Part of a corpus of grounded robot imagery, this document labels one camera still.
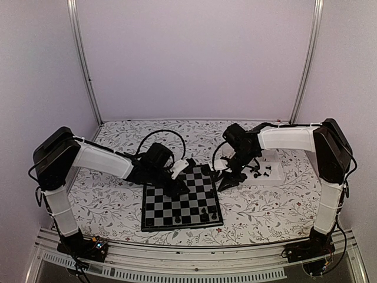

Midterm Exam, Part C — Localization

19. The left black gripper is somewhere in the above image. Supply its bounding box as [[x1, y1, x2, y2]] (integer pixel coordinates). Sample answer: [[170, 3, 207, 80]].
[[147, 166, 190, 198]]

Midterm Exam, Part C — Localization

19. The black white chessboard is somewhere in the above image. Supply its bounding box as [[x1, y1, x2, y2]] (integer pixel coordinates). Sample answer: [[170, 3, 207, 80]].
[[141, 164, 224, 232]]

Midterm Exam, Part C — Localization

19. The white plastic tray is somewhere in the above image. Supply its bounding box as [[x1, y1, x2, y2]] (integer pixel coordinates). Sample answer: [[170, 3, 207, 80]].
[[215, 144, 285, 186]]

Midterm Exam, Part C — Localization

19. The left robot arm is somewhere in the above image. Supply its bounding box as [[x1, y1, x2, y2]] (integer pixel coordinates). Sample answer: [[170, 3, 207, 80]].
[[28, 126, 189, 256]]

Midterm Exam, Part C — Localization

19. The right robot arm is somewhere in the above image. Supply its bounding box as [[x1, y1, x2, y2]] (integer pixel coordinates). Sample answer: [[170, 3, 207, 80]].
[[210, 119, 357, 257]]

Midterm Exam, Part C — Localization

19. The floral patterned table mat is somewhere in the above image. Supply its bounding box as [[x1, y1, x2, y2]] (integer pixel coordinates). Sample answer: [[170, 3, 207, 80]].
[[68, 120, 321, 246]]

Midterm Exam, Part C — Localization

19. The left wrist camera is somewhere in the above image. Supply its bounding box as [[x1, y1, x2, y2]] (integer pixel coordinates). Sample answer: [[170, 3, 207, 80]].
[[170, 158, 196, 180]]

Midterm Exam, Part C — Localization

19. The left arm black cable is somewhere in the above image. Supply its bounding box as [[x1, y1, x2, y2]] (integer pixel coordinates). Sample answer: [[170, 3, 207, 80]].
[[137, 129, 187, 162]]

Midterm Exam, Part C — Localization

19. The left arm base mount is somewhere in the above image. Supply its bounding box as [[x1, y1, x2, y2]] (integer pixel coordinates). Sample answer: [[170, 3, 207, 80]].
[[57, 229, 108, 262]]

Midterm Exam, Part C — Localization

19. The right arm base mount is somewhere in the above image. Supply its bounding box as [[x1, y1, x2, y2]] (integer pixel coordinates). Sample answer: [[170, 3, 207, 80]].
[[281, 229, 335, 277]]

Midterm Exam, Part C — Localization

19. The right aluminium frame post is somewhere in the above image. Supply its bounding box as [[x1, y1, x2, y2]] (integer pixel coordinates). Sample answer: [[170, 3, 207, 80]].
[[289, 0, 324, 124]]

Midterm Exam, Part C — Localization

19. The aluminium frame post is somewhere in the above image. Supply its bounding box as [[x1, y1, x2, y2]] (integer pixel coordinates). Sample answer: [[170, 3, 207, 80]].
[[67, 0, 103, 126], [289, 0, 324, 124]]

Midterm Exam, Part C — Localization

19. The left aluminium frame post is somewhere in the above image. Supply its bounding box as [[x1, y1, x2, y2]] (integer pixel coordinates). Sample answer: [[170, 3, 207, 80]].
[[67, 0, 103, 126]]

